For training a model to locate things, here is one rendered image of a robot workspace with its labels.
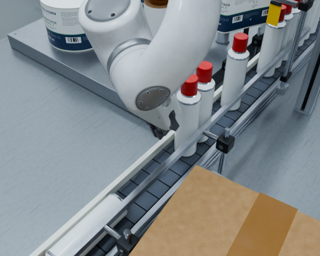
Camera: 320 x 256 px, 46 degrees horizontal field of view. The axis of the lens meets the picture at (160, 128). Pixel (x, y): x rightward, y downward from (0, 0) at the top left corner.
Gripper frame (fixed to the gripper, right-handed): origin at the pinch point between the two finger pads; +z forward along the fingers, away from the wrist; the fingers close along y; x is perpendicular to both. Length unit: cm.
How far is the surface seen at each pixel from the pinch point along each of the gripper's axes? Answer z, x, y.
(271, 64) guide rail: 18.7, -37.1, -4.5
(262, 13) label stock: 28, -60, 11
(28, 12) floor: 140, -84, 248
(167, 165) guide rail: 3.3, 5.0, -4.7
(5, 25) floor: 131, -60, 244
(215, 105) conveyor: 21.4, -20.6, 2.5
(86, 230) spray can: -0.3, 23.5, -1.1
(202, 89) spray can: 1.2, -12.3, -1.8
